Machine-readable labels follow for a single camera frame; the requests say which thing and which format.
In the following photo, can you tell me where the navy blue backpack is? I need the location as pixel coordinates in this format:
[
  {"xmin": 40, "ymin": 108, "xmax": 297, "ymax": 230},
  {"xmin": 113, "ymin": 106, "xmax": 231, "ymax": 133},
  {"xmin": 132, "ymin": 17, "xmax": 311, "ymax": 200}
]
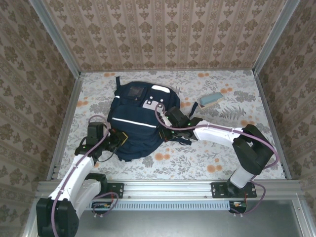
[{"xmin": 107, "ymin": 76, "xmax": 198, "ymax": 162}]

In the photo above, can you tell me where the teal sponge block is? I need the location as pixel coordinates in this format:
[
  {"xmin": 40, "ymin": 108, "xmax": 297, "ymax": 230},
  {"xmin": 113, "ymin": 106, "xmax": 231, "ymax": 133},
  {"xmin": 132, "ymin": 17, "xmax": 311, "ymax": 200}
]
[{"xmin": 199, "ymin": 92, "xmax": 225, "ymax": 109}]

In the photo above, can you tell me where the grey metal sheet panel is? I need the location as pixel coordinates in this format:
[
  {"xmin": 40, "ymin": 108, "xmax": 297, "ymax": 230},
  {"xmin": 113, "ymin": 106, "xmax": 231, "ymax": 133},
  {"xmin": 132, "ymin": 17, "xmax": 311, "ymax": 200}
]
[{"xmin": 23, "ymin": 197, "xmax": 316, "ymax": 237}]

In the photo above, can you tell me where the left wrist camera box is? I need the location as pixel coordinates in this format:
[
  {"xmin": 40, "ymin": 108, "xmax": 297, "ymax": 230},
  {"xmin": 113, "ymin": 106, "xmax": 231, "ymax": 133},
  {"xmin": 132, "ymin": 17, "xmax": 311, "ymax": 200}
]
[{"xmin": 87, "ymin": 123, "xmax": 105, "ymax": 141}]

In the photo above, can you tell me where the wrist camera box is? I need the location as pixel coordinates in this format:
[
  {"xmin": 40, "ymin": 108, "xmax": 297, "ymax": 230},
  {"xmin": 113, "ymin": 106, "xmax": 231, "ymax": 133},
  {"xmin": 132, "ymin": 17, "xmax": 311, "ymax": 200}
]
[
  {"xmin": 159, "ymin": 106, "xmax": 185, "ymax": 127},
  {"xmin": 87, "ymin": 123, "xmax": 105, "ymax": 141}
]

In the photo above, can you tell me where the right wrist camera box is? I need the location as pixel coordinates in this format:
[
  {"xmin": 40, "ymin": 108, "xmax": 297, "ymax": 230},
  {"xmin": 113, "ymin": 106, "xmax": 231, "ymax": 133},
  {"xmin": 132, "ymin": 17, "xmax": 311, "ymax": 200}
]
[{"xmin": 159, "ymin": 106, "xmax": 185, "ymax": 127}]

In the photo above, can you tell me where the aluminium side rail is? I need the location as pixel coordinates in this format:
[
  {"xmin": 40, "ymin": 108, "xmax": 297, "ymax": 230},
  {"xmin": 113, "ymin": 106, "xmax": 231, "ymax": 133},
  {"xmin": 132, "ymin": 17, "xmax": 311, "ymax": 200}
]
[
  {"xmin": 253, "ymin": 70, "xmax": 292, "ymax": 180},
  {"xmin": 46, "ymin": 73, "xmax": 84, "ymax": 183}
]

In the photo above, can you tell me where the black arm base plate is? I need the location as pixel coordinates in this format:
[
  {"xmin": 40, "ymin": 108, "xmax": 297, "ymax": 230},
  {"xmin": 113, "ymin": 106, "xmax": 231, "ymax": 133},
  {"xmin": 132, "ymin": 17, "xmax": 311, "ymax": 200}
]
[
  {"xmin": 98, "ymin": 182, "xmax": 124, "ymax": 199},
  {"xmin": 211, "ymin": 182, "xmax": 257, "ymax": 199}
]

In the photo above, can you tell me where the aluminium front rail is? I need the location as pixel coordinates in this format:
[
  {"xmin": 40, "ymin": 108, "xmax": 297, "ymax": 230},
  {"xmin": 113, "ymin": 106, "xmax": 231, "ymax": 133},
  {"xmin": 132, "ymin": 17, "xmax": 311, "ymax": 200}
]
[{"xmin": 37, "ymin": 179, "xmax": 302, "ymax": 198}]

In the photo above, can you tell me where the small wired connector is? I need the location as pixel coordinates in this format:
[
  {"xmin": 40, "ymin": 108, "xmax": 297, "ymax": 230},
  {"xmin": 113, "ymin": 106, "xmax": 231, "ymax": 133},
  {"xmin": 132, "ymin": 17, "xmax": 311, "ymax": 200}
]
[
  {"xmin": 229, "ymin": 201, "xmax": 247, "ymax": 213},
  {"xmin": 92, "ymin": 201, "xmax": 111, "ymax": 214}
]

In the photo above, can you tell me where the grey slotted cable duct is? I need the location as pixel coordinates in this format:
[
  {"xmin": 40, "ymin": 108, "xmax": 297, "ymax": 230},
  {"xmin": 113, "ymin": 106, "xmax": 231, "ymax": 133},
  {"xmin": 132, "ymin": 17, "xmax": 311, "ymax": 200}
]
[{"xmin": 85, "ymin": 200, "xmax": 247, "ymax": 211}]

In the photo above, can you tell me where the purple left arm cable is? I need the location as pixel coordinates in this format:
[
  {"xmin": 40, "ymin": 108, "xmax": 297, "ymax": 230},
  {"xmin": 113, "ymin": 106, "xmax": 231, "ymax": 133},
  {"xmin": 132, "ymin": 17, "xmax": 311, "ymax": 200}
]
[{"xmin": 50, "ymin": 115, "xmax": 119, "ymax": 237}]

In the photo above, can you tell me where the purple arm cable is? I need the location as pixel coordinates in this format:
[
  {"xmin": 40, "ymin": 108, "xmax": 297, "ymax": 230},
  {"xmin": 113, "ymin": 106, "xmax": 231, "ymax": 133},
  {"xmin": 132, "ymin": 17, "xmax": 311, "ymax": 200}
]
[
  {"xmin": 155, "ymin": 103, "xmax": 279, "ymax": 218},
  {"xmin": 50, "ymin": 115, "xmax": 119, "ymax": 237}
]

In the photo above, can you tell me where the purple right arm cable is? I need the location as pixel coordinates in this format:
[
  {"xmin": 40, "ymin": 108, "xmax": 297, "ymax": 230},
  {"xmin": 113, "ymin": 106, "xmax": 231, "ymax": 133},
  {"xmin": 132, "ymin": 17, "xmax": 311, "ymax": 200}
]
[{"xmin": 155, "ymin": 103, "xmax": 279, "ymax": 218}]

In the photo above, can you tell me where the aluminium frame post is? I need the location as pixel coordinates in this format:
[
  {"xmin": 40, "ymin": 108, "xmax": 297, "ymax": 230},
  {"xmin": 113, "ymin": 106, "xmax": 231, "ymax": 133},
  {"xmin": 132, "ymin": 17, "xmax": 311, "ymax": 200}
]
[
  {"xmin": 28, "ymin": 0, "xmax": 82, "ymax": 77},
  {"xmin": 252, "ymin": 0, "xmax": 301, "ymax": 76}
]

